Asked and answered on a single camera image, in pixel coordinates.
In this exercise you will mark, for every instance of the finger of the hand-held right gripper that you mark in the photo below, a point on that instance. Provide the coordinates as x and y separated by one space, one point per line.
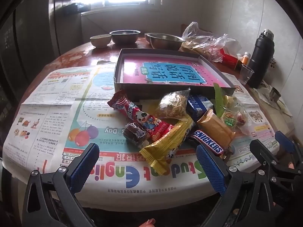
285 141
260 151

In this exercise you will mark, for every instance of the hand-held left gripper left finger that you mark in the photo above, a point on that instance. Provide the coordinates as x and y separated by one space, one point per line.
82 165

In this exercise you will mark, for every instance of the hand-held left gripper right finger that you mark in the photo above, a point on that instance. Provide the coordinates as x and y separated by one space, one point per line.
210 167

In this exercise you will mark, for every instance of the brown chocolate bar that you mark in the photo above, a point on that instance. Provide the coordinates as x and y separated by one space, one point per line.
208 143

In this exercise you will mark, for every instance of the clear red brown snack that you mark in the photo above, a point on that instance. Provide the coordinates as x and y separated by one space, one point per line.
241 119

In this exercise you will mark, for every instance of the orange snack packet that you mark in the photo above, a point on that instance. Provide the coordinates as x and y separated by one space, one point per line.
217 127

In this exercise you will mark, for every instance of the small green label snack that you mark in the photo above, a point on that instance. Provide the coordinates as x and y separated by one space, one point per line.
229 120

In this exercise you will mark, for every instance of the yellow snack packet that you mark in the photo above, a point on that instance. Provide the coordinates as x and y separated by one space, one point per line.
165 149

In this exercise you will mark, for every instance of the yellow green snack pouch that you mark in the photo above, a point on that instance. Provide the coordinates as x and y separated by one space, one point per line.
229 101

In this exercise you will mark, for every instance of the dark brown cake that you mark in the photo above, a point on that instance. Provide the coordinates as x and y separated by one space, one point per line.
136 133

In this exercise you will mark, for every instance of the blue biscuit packet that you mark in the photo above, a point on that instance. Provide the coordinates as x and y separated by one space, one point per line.
198 106

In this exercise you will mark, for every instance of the green snack packet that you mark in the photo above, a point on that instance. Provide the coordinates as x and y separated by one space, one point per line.
219 99

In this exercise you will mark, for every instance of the clear golden snack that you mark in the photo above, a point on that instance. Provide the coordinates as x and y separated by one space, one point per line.
172 104

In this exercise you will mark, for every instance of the red panda print snack packet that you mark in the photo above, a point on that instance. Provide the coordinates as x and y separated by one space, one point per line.
146 118

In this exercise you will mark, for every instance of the grey cardboard box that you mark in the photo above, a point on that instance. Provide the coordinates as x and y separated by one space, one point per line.
142 87

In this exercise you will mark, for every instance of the person's right hand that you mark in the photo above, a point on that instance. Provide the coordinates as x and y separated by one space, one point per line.
291 165

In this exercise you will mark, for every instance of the person's left hand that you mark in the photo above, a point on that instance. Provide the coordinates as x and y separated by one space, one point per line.
147 222

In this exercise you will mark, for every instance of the steel thermos cap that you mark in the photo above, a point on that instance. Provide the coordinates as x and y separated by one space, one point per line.
275 95

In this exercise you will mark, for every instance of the printed newspaper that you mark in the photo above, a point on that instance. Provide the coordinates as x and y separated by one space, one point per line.
59 113

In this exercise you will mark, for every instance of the clear plastic cup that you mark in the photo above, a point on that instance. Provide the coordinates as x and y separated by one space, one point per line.
245 74

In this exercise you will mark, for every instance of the red white beaded ornament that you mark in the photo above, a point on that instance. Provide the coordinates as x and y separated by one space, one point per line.
273 63

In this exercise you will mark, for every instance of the black thermos flask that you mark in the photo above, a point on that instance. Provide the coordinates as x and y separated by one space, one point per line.
259 61

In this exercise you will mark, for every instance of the orange medicine bottle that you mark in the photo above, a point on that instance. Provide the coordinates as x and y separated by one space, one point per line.
245 59

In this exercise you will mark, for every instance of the red tissue box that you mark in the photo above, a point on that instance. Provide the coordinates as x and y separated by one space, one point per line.
230 60

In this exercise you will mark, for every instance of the pink workbook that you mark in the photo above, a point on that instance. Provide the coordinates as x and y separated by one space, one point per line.
132 71

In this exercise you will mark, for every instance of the clear plastic bag of food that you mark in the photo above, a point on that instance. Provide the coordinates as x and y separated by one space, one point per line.
203 45

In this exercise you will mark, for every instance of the small ceramic bowl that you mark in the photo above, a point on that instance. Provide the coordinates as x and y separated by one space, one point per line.
100 41

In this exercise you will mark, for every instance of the large steel bowl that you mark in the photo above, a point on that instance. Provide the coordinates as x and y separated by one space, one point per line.
163 42

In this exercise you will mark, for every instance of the small steel bowl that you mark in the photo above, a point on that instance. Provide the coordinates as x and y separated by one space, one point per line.
125 37

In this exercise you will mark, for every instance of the dark refrigerator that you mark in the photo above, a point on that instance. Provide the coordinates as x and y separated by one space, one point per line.
35 28

